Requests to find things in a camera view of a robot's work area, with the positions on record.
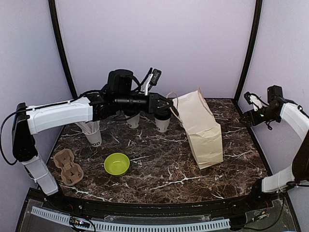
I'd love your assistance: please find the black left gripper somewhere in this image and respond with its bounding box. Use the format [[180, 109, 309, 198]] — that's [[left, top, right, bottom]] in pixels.
[[116, 92, 174, 115]]

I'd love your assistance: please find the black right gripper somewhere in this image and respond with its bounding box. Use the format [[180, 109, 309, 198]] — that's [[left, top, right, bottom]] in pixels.
[[239, 106, 279, 128]]

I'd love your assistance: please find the white paper coffee cup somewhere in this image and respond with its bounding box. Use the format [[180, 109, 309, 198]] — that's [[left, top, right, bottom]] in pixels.
[[125, 114, 140, 129]]

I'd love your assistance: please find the brown paper takeout bag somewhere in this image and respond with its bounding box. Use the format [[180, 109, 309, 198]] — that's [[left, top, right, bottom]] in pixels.
[[167, 90, 224, 170]]

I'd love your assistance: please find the brown cardboard cup carrier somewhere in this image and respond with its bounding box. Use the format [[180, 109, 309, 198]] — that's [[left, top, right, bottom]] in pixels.
[[54, 149, 84, 186]]

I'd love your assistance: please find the black plastic cup lid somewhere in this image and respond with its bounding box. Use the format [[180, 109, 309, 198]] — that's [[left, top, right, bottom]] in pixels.
[[154, 109, 171, 121]]

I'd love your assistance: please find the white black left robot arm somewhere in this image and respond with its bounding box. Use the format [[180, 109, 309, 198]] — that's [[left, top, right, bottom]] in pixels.
[[10, 90, 178, 211]]

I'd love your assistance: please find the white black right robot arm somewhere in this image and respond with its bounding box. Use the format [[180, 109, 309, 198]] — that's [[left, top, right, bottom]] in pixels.
[[241, 92, 309, 210]]

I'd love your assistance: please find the lime green bowl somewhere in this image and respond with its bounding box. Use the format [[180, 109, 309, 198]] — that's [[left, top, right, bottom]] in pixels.
[[104, 153, 130, 176]]

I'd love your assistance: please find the bundle of white wrapped straws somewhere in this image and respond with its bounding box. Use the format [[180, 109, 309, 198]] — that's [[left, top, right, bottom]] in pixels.
[[75, 121, 100, 135]]

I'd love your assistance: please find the white cup holding straws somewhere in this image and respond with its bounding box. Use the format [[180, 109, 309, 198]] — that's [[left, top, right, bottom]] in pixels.
[[84, 129, 102, 147]]

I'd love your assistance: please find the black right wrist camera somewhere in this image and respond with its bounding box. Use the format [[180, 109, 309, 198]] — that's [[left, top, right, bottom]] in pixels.
[[267, 85, 283, 103]]

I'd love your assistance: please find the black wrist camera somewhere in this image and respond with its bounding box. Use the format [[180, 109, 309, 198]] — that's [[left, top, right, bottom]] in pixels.
[[107, 69, 133, 93], [267, 85, 283, 103]]

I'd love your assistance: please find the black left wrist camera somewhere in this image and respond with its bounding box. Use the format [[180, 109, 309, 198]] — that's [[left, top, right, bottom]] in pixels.
[[107, 69, 133, 93]]

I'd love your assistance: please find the black corner frame post right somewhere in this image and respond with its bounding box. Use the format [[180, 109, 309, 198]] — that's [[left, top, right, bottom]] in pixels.
[[233, 0, 263, 104]]

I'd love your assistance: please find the black corner frame post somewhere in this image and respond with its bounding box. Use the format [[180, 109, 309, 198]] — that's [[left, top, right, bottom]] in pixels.
[[48, 0, 77, 98], [233, 0, 263, 104]]

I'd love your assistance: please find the black front table rail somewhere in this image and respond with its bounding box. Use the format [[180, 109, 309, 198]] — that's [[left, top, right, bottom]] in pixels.
[[27, 188, 280, 218]]

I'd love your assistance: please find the white slotted cable duct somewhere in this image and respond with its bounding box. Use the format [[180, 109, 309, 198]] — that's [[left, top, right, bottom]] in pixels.
[[30, 206, 230, 232]]

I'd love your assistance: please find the black corner frame post left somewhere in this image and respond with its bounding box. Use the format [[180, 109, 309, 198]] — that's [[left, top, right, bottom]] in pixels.
[[48, 0, 77, 98]]

